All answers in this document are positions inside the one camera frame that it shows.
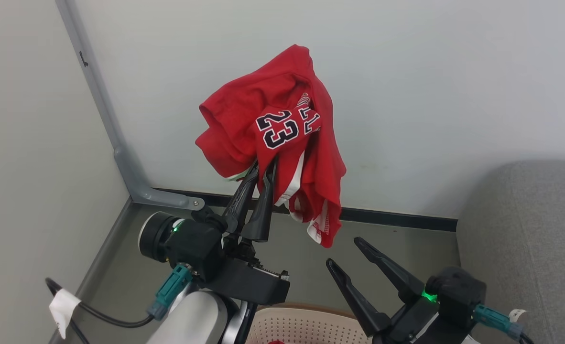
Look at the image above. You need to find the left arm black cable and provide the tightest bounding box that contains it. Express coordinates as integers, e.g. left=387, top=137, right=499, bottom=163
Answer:
left=45, top=278, right=155, bottom=344

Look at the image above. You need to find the cream perforated laundry basket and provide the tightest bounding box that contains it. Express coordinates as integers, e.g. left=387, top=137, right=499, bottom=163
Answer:
left=245, top=302, right=374, bottom=344

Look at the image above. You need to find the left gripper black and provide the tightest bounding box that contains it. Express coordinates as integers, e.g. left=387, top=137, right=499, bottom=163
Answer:
left=138, top=158, right=278, bottom=283

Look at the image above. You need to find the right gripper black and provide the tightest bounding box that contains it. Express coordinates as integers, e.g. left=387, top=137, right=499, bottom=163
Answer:
left=326, top=236, right=487, bottom=344

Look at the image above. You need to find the black baseboard strip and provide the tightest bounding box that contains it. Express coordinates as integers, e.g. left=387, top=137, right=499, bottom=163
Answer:
left=151, top=188, right=458, bottom=233

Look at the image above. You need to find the grey metal frame post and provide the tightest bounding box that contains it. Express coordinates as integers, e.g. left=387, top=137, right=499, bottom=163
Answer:
left=55, top=0, right=205, bottom=211

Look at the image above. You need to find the red number 23 jersey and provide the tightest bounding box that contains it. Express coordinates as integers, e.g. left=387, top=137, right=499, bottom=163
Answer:
left=195, top=44, right=347, bottom=248

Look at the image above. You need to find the white tape tag on cable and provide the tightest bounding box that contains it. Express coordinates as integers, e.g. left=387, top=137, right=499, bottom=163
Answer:
left=49, top=289, right=81, bottom=340

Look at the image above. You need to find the grey fabric sofa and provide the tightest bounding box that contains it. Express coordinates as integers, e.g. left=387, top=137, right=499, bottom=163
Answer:
left=456, top=160, right=565, bottom=344

